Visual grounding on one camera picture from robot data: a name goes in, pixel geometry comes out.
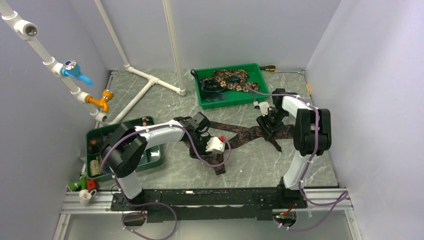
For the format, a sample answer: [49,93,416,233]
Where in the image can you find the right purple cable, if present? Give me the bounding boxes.
[245,82,350,232]

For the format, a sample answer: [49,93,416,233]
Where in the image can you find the white pipe fitting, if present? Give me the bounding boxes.
[78,189,92,206]

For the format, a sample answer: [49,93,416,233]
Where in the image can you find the blue faucet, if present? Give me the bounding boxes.
[60,59,94,86]

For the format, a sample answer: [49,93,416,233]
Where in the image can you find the rolled tie in organizer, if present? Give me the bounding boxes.
[140,117,154,127]

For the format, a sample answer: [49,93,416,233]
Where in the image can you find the green pipe fitting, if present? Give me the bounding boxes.
[67,175,88,192]

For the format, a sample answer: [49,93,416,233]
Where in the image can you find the purple cable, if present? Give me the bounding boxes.
[245,82,350,232]
[99,123,233,240]

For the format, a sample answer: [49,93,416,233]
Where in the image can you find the dark orange patterned tie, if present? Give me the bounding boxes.
[190,121,295,176]

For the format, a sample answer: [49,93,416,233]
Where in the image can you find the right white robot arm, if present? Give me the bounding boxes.
[254,92,332,208]

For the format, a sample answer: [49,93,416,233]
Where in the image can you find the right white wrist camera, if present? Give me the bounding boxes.
[253,101,270,117]

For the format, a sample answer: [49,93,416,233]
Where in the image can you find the yellow black screwdriver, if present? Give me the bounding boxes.
[259,65,276,72]

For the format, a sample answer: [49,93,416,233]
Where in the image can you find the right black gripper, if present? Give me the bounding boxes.
[257,108,289,141]

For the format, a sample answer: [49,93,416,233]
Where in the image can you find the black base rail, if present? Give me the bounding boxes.
[110,184,308,223]

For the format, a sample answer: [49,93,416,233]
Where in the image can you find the red pipe fitting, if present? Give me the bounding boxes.
[86,178,98,193]

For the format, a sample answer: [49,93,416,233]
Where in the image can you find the brown floral tie in tray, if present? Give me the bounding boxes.
[200,69,259,93]

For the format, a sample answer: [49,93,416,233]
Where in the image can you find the dark blue tie in tray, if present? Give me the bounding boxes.
[190,69,249,103]

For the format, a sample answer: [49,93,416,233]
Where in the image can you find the green compartment organizer box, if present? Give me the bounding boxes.
[85,115,163,182]

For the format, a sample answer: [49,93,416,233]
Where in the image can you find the orange faucet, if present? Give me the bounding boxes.
[85,89,114,113]

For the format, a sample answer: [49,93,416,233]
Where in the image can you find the silver wrench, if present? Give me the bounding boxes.
[274,69,306,75]

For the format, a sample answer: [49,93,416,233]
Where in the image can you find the green tray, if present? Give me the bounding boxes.
[191,63,269,110]

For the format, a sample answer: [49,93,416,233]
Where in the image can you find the aluminium frame rail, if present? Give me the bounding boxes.
[61,188,354,214]

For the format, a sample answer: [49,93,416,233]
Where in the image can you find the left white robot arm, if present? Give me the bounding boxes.
[99,112,225,210]

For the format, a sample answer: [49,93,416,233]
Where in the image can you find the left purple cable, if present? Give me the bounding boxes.
[99,123,233,240]

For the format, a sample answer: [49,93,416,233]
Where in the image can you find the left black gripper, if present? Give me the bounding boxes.
[186,133,214,161]

